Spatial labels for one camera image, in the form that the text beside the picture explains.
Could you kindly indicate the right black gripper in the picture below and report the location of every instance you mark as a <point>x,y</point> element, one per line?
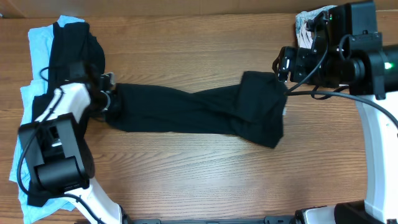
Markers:
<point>301,58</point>

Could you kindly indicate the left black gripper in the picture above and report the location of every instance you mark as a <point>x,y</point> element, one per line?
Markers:
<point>104,92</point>

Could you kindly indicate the black t-shirt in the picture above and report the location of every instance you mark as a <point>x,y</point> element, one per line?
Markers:
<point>252,110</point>

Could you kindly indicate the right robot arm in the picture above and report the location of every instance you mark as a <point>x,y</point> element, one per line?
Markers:
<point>340,53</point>

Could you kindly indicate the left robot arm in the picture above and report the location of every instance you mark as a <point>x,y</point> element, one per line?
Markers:
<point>59,161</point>

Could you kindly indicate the folded denim garment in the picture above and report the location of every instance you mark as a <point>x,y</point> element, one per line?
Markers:
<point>304,37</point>

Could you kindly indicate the light blue shirt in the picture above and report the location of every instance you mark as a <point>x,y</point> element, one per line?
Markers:
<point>40,44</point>

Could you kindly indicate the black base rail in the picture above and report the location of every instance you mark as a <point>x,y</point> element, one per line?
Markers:
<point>224,220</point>

